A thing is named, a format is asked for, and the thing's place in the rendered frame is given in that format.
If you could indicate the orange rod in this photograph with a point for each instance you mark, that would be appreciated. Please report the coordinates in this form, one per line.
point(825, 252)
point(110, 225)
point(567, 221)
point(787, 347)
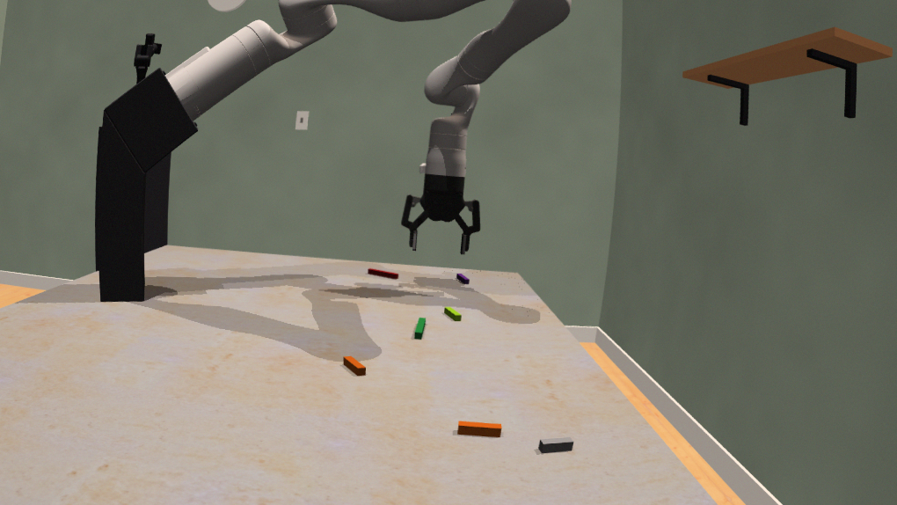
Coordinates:
point(357, 368)
point(479, 429)

